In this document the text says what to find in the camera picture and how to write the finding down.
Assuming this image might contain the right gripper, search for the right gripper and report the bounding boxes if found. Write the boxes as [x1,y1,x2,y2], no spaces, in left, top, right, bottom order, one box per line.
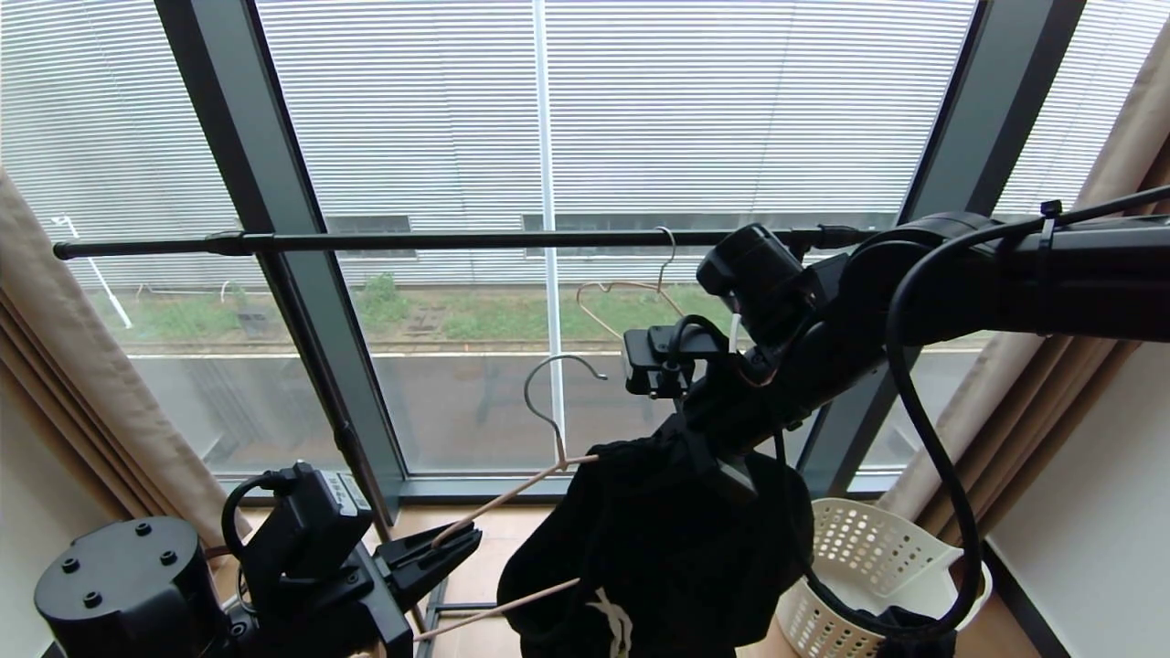
[681,355,829,500]

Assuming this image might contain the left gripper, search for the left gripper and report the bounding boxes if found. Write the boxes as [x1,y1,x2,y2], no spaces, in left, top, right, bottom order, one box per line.
[229,525,484,658]

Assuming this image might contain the pink clothes hanger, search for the pink clothes hanger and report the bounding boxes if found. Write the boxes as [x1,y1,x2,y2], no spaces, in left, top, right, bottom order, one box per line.
[413,353,610,642]
[576,226,687,341]

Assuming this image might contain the black garment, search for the black garment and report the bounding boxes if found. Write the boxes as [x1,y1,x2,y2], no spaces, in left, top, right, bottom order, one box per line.
[498,416,815,658]

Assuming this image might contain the white laundry basket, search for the white laundry basket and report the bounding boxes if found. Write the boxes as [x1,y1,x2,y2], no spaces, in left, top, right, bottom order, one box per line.
[777,498,994,658]

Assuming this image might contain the heap of black clothes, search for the heap of black clothes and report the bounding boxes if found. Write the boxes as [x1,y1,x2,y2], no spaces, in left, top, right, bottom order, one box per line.
[876,605,957,658]

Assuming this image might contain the black clothes rack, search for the black clothes rack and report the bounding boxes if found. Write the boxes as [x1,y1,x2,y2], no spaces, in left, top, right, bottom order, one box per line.
[53,225,867,658]

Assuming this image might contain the beige curtain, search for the beige curtain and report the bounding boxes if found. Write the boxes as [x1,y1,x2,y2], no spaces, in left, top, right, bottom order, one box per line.
[0,169,252,549]
[877,27,1170,549]

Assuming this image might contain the window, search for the window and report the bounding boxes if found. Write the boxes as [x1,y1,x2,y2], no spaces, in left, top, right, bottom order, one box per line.
[0,0,1134,502]

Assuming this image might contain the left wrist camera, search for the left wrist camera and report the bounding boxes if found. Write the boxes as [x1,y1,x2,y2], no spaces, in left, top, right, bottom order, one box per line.
[239,462,374,609]

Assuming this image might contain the black cable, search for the black cable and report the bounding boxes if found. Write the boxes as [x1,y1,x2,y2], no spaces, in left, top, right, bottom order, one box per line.
[221,470,295,560]
[775,186,1170,641]

